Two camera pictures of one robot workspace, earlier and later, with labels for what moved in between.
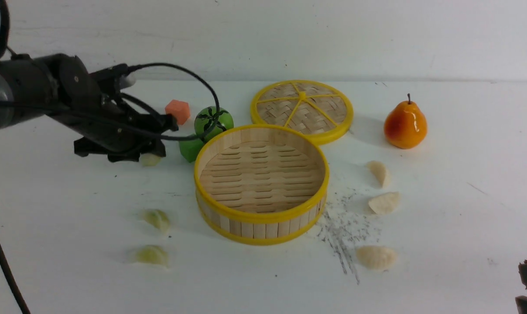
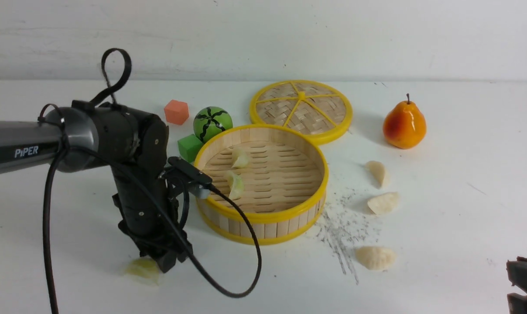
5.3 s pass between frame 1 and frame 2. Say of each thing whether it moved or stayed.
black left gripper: moved
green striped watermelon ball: stayed
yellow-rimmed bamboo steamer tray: stayed
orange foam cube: stayed
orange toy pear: stayed
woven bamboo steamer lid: stayed
